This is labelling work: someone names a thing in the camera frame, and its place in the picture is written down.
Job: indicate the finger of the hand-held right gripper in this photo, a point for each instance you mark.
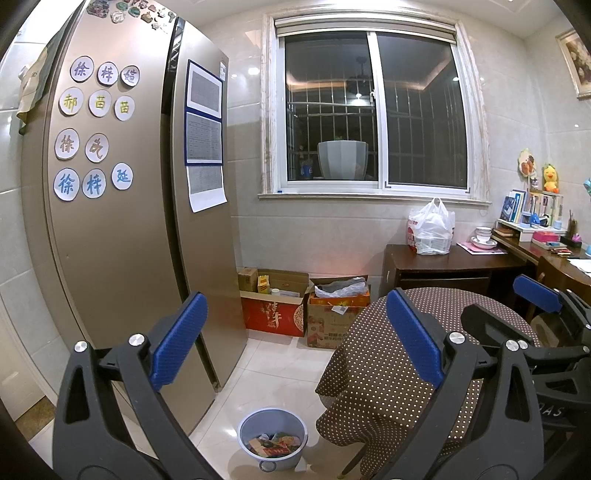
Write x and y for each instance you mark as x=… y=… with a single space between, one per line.
x=494 y=323
x=538 y=293

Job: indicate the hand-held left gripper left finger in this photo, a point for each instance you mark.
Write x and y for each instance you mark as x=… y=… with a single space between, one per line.
x=180 y=341

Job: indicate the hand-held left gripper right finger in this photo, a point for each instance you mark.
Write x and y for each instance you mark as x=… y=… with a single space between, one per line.
x=415 y=337

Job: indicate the blue plastic bin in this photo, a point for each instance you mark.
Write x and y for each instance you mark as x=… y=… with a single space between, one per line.
x=251 y=422

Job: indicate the brown wooden desk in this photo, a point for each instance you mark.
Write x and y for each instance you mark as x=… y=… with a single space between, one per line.
x=526 y=251

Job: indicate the white paper on desk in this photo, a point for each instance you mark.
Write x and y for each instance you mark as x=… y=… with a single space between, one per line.
x=581 y=267

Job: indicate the pink box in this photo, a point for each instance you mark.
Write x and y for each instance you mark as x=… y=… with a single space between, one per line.
x=546 y=239

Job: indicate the white desk shelf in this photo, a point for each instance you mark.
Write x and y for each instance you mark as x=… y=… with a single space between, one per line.
x=521 y=233

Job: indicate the dark pen holder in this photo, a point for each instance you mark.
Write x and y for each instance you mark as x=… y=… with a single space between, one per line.
x=576 y=235

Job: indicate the blue desk gadget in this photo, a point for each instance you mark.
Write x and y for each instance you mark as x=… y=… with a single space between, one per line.
x=530 y=220

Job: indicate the dark wooden cabinet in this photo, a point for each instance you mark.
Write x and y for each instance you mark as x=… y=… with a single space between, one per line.
x=443 y=267

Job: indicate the pink paper sheet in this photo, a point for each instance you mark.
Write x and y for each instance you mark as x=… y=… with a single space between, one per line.
x=466 y=248

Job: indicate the white bowl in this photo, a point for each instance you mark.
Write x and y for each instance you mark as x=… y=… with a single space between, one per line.
x=483 y=234

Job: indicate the row of colourful books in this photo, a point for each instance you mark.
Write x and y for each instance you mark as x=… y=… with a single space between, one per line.
x=547 y=207

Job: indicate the printed brown cardboard box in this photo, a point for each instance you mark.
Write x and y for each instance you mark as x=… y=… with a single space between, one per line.
x=328 y=327

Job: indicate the row of blue books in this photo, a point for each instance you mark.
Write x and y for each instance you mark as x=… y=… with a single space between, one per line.
x=512 y=207

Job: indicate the grey plastic bag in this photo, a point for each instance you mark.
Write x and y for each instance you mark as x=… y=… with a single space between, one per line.
x=339 y=287

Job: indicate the red cardboard box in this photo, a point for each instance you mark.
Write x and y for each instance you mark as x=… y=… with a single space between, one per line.
x=272 y=316

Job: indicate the gold double-door refrigerator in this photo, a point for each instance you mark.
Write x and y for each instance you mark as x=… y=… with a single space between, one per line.
x=129 y=258

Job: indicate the yellow carton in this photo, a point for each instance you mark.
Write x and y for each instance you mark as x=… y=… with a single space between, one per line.
x=263 y=285

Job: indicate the white plastic shopping bag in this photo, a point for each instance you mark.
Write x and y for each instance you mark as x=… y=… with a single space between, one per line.
x=431 y=230

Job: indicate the yellow plush duck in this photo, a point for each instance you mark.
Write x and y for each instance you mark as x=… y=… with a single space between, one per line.
x=551 y=177

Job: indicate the open brown cardboard box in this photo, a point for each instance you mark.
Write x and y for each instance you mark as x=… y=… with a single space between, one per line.
x=291 y=284

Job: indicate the round decorative hand fan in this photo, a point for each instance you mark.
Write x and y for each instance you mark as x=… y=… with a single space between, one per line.
x=527 y=162

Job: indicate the white printed sheet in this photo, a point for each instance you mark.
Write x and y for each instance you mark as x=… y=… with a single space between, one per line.
x=206 y=187

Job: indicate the grey-white planter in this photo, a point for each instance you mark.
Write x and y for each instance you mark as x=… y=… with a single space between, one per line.
x=342 y=159

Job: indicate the blue-framed printed sheet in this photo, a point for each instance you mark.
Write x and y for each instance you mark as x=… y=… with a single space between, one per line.
x=204 y=90
x=203 y=141

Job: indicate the white sliding window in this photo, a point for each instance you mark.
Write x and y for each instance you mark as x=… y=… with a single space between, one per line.
x=374 y=110

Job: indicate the framed flower picture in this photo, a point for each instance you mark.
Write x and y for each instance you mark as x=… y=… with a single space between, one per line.
x=577 y=60

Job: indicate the group of round character magnets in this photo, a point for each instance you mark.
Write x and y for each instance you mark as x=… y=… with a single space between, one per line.
x=94 y=101

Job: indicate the beige cloth bag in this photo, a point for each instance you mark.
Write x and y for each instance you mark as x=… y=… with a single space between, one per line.
x=32 y=87

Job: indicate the grey roller blind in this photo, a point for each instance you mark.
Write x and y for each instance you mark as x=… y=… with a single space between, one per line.
x=364 y=28

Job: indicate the group of souvenir fridge magnets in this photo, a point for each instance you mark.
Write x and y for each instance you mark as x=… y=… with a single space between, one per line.
x=124 y=11

